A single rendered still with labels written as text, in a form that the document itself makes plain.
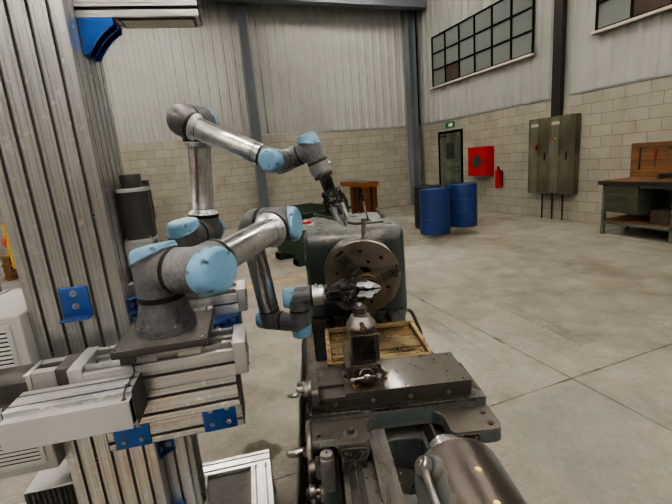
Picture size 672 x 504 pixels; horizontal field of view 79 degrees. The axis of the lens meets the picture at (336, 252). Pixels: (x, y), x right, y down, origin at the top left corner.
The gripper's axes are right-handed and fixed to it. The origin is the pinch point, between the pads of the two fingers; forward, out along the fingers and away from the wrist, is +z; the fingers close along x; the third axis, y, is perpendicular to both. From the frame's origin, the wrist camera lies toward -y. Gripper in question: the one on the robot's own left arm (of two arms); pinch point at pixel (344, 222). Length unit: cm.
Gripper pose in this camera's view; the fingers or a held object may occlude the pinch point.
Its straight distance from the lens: 154.2
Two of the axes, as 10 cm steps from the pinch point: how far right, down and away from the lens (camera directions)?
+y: 0.6, 2.1, -9.8
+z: 4.0, 8.9, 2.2
